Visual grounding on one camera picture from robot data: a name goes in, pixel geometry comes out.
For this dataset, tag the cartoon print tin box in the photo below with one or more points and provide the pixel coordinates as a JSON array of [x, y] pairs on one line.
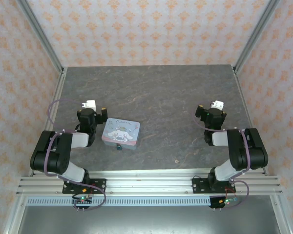
[[120, 132]]

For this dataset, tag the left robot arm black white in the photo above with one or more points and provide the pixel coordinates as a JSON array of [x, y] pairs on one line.
[[56, 156]]

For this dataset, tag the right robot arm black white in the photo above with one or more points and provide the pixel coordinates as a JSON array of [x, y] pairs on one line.
[[246, 151]]

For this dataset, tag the circuit board with led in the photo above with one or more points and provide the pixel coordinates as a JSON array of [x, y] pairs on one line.
[[228, 201], [82, 199]]

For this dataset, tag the grey metal sheet panel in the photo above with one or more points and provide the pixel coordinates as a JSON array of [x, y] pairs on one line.
[[146, 220]]

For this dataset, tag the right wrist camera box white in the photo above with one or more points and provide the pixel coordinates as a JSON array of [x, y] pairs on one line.
[[217, 104]]

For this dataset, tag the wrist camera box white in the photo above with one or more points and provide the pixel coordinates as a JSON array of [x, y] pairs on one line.
[[217, 104], [90, 104]]

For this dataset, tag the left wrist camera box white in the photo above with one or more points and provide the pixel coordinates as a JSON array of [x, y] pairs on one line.
[[90, 104]]

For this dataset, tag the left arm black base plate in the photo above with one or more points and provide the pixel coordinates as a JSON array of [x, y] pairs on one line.
[[97, 185]]

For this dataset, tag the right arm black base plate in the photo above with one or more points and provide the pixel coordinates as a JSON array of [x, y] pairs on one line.
[[199, 186]]

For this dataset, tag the aluminium mounting rail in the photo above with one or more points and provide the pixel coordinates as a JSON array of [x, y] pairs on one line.
[[149, 182]]

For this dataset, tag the aluminium corner post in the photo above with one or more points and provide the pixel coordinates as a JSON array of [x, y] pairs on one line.
[[41, 36], [255, 36]]

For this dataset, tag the aluminium frame bar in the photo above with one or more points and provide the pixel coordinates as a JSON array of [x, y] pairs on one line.
[[13, 217], [282, 217]]

